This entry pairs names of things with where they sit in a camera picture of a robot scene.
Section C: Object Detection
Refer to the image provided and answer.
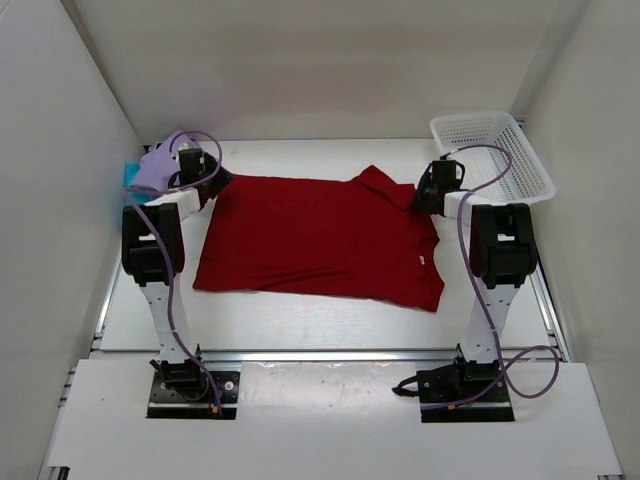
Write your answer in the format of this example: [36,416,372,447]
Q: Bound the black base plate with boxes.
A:
[417,365,515,424]
[147,360,241,420]

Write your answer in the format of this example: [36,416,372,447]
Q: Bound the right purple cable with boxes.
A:
[419,144,561,412]

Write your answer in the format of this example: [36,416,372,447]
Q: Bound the teal t shirt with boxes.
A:
[123,162,140,188]

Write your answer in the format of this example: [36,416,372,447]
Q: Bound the purple t shirt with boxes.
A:
[129,130,200,192]

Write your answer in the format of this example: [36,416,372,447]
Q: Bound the aluminium rail front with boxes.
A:
[199,348,566,364]

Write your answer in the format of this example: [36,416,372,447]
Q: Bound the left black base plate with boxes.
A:
[147,360,241,420]

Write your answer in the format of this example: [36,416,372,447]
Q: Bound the red t shirt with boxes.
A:
[193,166,445,312]

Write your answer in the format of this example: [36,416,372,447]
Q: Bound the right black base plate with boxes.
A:
[417,365,515,424]

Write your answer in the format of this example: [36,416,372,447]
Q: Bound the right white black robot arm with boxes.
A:
[393,155,538,411]

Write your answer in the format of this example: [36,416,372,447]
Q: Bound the white plastic basket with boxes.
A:
[430,111,556,205]

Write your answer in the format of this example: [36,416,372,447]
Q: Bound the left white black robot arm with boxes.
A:
[121,147,233,409]

